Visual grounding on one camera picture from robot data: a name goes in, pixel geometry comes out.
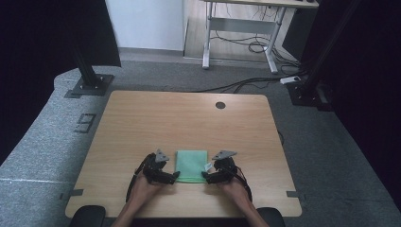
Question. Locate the white metal desk frame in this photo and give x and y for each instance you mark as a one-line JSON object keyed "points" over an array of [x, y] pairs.
{"points": [[239, 26]]}

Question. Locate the black curtain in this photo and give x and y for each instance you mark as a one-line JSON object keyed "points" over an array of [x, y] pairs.
{"points": [[372, 94], [38, 63]]}

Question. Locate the person's right hand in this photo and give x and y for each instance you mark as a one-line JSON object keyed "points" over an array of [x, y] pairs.
{"points": [[235, 194]]}

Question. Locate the black metal stand square base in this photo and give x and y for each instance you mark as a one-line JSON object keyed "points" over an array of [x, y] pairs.
{"points": [[91, 84]]}

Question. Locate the white power strip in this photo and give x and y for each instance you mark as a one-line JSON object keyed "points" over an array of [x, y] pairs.
{"points": [[290, 80]]}

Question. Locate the black metal stand slanted post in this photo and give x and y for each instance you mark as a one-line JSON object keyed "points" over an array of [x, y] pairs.
{"points": [[315, 72]]}

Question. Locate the dark cabinet under desk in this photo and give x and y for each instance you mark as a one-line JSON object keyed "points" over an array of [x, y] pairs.
{"points": [[296, 34]]}

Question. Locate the green towel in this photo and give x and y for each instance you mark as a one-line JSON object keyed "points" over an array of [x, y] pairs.
{"points": [[190, 165]]}

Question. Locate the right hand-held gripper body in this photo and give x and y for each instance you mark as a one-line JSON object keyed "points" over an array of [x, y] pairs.
{"points": [[225, 168]]}

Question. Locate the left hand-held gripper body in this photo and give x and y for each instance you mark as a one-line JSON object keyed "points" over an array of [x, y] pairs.
{"points": [[154, 170]]}

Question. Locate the dark floor tape strip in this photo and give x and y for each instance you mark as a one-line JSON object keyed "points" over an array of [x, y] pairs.
{"points": [[293, 194], [75, 192]]}

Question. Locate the black round table grommet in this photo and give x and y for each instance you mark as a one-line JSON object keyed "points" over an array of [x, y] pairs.
{"points": [[220, 105]]}

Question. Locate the person's left hand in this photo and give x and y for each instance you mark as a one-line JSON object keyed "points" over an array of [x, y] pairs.
{"points": [[143, 192]]}

